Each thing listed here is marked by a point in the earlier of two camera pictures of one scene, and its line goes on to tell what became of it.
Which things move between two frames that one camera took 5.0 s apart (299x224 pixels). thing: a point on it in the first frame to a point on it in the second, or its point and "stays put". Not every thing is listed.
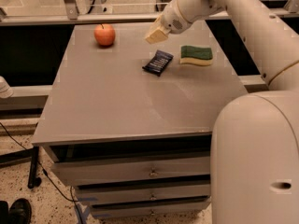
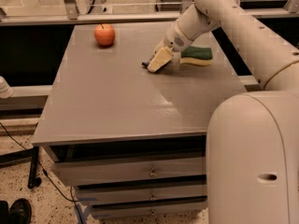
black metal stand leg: x=34 y=180 stays put
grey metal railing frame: x=70 y=14 stays put
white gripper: x=172 y=21 to x=175 y=42
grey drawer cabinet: x=128 y=122 stays put
